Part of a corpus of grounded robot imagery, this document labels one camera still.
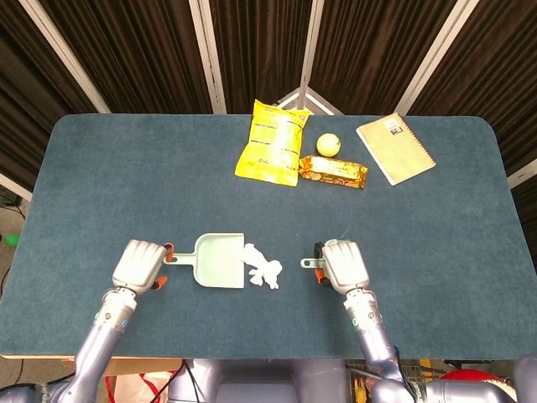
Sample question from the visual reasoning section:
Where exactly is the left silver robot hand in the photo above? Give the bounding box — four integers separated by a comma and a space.
111, 238, 174, 295

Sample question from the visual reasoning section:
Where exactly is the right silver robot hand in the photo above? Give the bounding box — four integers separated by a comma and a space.
312, 239, 371, 297

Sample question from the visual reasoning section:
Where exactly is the mint green hand brush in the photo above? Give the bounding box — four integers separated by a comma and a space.
300, 238, 353, 270

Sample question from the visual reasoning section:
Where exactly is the mint green dustpan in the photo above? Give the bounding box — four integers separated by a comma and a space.
161, 233, 245, 290

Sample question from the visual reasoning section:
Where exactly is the blue felt table mat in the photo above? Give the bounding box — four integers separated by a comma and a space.
0, 113, 537, 361

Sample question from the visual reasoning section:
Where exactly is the golden biscuit packet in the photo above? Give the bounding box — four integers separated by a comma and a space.
297, 154, 369, 191

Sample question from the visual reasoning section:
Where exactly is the brown cardboard box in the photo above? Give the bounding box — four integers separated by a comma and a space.
62, 356, 181, 378

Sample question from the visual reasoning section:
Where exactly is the yellow tennis ball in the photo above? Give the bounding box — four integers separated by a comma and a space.
315, 133, 342, 159

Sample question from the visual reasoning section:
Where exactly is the red and white bag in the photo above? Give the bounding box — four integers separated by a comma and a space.
104, 370, 177, 403

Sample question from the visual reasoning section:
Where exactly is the brown spiral notebook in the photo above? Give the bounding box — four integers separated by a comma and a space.
355, 112, 437, 186

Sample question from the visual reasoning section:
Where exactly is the grey robot torso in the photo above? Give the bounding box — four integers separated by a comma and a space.
167, 359, 349, 403

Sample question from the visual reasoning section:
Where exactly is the yellow snack bag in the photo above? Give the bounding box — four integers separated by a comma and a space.
233, 99, 310, 188

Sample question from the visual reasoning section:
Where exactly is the red and white baseball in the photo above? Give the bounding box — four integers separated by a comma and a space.
444, 369, 515, 385

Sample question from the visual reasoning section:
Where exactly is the white partition foot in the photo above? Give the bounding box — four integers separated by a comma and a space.
274, 86, 345, 117

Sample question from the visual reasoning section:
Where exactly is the dark brown curtain panel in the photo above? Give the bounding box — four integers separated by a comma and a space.
409, 0, 537, 253
39, 0, 213, 114
312, 0, 456, 114
0, 0, 100, 190
209, 0, 314, 114

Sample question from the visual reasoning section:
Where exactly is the metal wire cart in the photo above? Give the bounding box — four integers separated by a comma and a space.
346, 359, 378, 403

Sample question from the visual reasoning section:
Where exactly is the white partition post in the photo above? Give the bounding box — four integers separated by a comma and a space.
18, 0, 111, 113
300, 0, 326, 89
188, 0, 227, 114
396, 0, 479, 115

